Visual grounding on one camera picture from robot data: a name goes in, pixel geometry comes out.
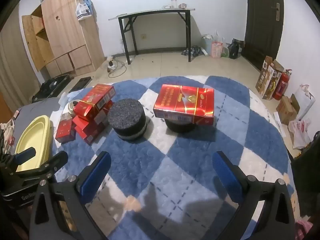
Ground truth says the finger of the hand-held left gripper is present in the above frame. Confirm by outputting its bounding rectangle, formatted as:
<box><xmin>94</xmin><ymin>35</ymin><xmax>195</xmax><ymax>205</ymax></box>
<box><xmin>15</xmin><ymin>151</ymin><xmax>69</xmax><ymax>181</ymax></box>
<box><xmin>0</xmin><ymin>147</ymin><xmax>37</xmax><ymax>174</ymax></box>

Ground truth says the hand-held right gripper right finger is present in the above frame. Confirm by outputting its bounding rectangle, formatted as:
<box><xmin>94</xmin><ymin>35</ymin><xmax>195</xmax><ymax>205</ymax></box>
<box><xmin>212</xmin><ymin>151</ymin><xmax>297</xmax><ymax>240</ymax></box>

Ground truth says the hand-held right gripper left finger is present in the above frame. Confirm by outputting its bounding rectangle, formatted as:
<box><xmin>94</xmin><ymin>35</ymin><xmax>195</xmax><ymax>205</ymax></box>
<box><xmin>29</xmin><ymin>151</ymin><xmax>112</xmax><ymax>240</ymax></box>

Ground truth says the yellow plastic tray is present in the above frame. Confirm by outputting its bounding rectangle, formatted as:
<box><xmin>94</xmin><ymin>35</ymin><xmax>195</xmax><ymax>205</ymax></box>
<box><xmin>14</xmin><ymin>115</ymin><xmax>54</xmax><ymax>173</ymax></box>

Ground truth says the round metal tin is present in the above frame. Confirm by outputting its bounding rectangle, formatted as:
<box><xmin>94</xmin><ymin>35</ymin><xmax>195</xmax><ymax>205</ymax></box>
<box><xmin>67</xmin><ymin>99</ymin><xmax>84</xmax><ymax>117</ymax></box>

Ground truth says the black foam sponge grey stripe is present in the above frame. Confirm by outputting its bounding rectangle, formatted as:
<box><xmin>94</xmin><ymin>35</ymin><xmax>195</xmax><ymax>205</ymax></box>
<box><xmin>107</xmin><ymin>99</ymin><xmax>147</xmax><ymax>141</ymax></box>

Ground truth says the large red carton box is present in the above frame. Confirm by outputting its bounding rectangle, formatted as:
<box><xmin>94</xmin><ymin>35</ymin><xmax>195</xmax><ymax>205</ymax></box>
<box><xmin>152</xmin><ymin>84</ymin><xmax>215</xmax><ymax>126</ymax></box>

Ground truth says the white printed cloth bag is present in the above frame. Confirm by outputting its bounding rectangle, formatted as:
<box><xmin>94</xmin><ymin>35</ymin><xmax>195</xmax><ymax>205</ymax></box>
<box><xmin>0</xmin><ymin>119</ymin><xmax>15</xmax><ymax>153</ymax></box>

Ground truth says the wooden door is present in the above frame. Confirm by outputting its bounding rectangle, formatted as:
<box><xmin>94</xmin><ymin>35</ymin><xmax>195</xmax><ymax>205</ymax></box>
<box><xmin>0</xmin><ymin>90</ymin><xmax>13</xmax><ymax>122</ymax></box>

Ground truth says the blue white checked blanket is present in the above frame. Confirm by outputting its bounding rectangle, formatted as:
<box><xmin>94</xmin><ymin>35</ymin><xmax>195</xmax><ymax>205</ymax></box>
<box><xmin>49</xmin><ymin>75</ymin><xmax>298</xmax><ymax>240</ymax></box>

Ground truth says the black case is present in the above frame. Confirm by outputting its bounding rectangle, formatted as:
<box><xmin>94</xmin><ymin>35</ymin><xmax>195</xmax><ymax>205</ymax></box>
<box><xmin>31</xmin><ymin>74</ymin><xmax>70</xmax><ymax>103</ymax></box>

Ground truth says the black flat mat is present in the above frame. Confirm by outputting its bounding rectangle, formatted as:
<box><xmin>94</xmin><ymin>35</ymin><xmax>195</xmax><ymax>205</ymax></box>
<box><xmin>68</xmin><ymin>77</ymin><xmax>93</xmax><ymax>93</ymax></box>

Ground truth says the white red plastic bag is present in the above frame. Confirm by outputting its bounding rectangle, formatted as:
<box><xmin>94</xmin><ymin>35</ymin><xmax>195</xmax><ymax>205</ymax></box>
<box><xmin>288</xmin><ymin>119</ymin><xmax>312</xmax><ymax>149</ymax></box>

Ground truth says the brown cardboard box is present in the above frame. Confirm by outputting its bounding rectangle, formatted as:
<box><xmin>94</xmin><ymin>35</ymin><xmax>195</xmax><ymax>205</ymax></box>
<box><xmin>276</xmin><ymin>94</ymin><xmax>300</xmax><ymax>125</ymax></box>

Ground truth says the pink cloth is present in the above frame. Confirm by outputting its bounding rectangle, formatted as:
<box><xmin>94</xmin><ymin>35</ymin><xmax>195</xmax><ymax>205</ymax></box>
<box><xmin>295</xmin><ymin>220</ymin><xmax>314</xmax><ymax>240</ymax></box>

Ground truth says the beige curtain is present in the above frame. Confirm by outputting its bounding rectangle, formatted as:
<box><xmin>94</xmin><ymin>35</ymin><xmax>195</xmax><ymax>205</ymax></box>
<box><xmin>0</xmin><ymin>5</ymin><xmax>40</xmax><ymax>105</ymax></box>

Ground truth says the red fire extinguisher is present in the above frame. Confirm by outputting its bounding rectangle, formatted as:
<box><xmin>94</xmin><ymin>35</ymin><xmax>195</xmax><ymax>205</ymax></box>
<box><xmin>272</xmin><ymin>69</ymin><xmax>292</xmax><ymax>101</ymax></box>

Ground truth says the printed cardboard box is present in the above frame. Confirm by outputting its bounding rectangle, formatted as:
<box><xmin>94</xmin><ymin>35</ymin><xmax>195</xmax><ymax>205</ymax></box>
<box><xmin>255</xmin><ymin>56</ymin><xmax>284</xmax><ymax>100</ymax></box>

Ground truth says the black plastic bag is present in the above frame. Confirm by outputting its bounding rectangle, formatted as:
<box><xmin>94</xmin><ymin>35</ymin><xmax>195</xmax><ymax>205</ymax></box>
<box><xmin>228</xmin><ymin>39</ymin><xmax>244</xmax><ymax>60</ymax></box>

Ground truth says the pink plastic bag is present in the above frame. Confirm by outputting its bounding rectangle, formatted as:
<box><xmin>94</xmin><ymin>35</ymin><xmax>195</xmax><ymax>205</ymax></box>
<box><xmin>211</xmin><ymin>41</ymin><xmax>224</xmax><ymax>58</ymax></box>

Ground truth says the wooden wardrobe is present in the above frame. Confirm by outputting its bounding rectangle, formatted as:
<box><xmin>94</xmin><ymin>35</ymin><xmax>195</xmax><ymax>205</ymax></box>
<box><xmin>21</xmin><ymin>0</ymin><xmax>105</xmax><ymax>78</ymax></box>

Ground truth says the dark brown door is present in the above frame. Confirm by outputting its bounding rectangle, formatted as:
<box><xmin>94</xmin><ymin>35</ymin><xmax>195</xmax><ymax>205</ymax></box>
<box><xmin>241</xmin><ymin>0</ymin><xmax>284</xmax><ymax>72</ymax></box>

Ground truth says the white printed hanging bag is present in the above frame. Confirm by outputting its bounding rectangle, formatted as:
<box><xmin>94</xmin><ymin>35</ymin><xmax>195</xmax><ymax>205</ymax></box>
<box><xmin>76</xmin><ymin>3</ymin><xmax>92</xmax><ymax>21</ymax></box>

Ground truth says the black folding table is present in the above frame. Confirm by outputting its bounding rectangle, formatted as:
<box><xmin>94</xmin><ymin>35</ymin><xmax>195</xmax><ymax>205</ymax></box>
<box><xmin>109</xmin><ymin>8</ymin><xmax>195</xmax><ymax>65</ymax></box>

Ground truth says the grey cable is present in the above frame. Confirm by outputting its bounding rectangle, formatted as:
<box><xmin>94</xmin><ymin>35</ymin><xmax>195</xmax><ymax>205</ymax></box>
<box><xmin>108</xmin><ymin>59</ymin><xmax>128</xmax><ymax>78</ymax></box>

